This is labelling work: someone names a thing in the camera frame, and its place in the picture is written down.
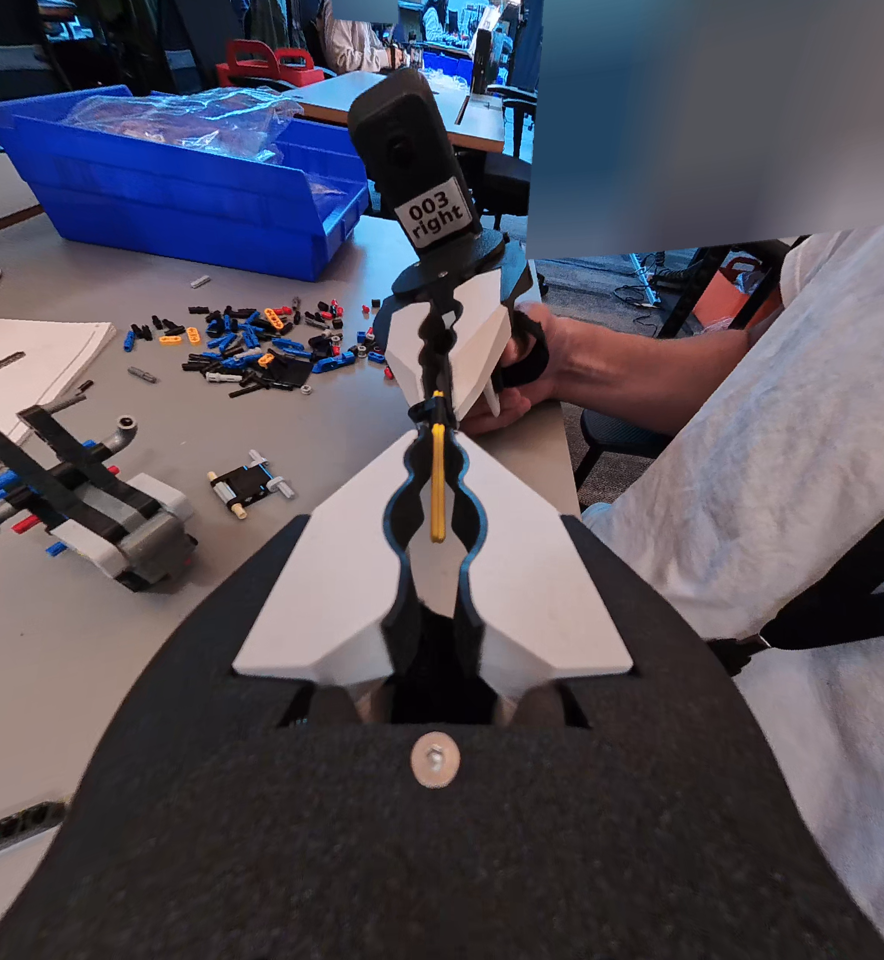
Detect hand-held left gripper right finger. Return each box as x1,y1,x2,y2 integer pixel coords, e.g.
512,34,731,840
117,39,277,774
442,431,634,714

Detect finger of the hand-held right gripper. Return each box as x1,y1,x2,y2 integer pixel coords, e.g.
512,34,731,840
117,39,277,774
442,270,510,425
376,296,458,421

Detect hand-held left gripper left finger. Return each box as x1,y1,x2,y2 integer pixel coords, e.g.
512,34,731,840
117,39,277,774
232,429,424,714

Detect black lego connector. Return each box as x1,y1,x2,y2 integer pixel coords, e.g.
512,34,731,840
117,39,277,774
406,397,459,435

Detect small black lego subassembly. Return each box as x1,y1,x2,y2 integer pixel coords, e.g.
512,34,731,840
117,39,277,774
208,448,298,520

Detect yellow lego axle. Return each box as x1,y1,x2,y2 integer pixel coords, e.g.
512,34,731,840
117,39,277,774
430,388,449,544

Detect person's right forearm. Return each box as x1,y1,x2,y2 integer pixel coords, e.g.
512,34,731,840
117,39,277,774
569,324,761,438

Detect heap of small lego pins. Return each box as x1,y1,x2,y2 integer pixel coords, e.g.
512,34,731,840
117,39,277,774
123,296,398,399

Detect partly built lego model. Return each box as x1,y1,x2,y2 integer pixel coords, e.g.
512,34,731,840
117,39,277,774
0,378,199,594

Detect lego instruction booklet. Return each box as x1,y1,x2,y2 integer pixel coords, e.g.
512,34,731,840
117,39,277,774
0,315,118,489

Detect black lego beam with holes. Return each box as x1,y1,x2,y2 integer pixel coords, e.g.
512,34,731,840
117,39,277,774
0,801,68,864

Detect person's right hand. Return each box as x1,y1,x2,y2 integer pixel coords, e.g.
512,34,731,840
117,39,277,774
460,303,578,438

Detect black chair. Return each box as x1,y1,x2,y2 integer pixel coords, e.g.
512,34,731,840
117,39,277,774
479,86,533,230

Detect dark office chair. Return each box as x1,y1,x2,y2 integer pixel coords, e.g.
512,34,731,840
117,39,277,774
573,408,675,492

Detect wooden edged grey table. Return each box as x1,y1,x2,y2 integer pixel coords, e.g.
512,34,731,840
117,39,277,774
292,71,506,155

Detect blue plastic bin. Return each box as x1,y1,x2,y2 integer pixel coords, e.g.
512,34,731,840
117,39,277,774
0,84,371,282

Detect red plastic basket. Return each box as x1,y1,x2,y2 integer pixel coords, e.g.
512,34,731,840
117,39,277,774
215,39,338,90

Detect clear plastic bags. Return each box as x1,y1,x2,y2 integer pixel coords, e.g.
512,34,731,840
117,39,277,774
63,86,360,219

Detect black harness strap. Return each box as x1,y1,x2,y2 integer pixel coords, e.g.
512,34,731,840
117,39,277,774
708,487,884,676

